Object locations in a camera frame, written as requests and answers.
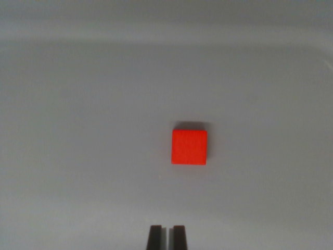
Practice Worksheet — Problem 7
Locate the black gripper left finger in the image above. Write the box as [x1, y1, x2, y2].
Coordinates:
[146, 224, 168, 250]

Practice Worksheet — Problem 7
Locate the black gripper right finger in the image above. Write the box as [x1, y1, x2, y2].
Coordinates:
[168, 225, 189, 250]

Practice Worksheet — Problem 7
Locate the red cube block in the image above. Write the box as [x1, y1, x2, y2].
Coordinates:
[171, 129, 208, 166]

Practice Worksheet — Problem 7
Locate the white plastic tray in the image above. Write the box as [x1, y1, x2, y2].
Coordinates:
[0, 0, 333, 250]

